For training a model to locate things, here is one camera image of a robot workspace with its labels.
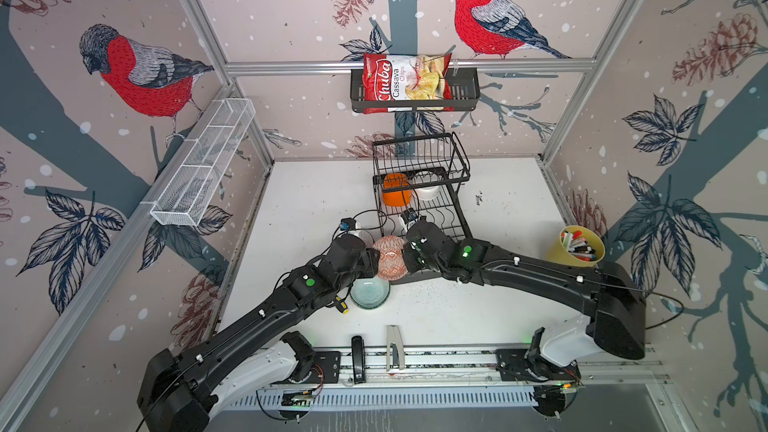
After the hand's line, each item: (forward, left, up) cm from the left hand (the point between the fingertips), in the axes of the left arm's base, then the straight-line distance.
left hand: (375, 255), depth 76 cm
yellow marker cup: (+5, -59, -6) cm, 59 cm away
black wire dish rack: (+34, -14, -8) cm, 37 cm away
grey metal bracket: (-16, -5, -14) cm, 22 cm away
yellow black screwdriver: (-8, +10, -14) cm, 19 cm away
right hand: (+2, -6, -2) cm, 7 cm away
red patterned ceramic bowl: (+1, -5, -6) cm, 7 cm away
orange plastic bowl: (+26, -6, -10) cm, 29 cm away
